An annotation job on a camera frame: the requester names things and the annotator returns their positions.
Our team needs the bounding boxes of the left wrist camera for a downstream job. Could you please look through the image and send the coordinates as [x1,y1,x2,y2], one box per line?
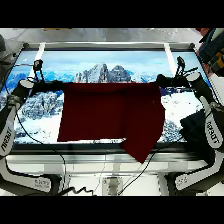
[32,58,47,83]

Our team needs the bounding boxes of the heap of clothes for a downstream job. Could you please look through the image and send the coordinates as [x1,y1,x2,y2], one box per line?
[195,27,224,78]

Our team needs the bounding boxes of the black cable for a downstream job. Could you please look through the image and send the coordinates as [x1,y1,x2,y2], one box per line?
[117,141,174,196]
[3,81,98,197]

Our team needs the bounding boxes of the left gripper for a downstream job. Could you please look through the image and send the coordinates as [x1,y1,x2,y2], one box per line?
[38,80,67,95]

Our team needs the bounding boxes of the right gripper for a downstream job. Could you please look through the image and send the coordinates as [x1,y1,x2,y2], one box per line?
[155,73,184,89]

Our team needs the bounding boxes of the dark red garment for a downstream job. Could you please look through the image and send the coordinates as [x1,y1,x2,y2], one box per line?
[56,81,167,165]

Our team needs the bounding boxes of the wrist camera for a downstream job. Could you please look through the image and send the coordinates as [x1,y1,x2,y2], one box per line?
[32,58,47,83]
[175,55,199,79]

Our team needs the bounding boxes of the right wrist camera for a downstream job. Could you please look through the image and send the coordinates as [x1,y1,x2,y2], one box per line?
[175,55,199,79]

